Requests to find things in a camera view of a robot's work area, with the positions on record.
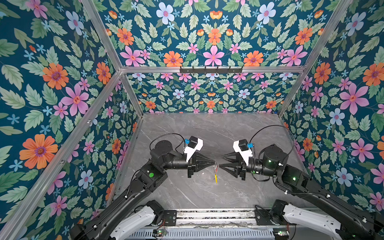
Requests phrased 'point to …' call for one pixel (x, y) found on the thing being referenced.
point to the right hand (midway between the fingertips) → (222, 160)
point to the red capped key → (216, 169)
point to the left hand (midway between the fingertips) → (214, 164)
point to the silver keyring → (215, 167)
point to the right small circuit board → (281, 232)
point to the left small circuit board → (159, 232)
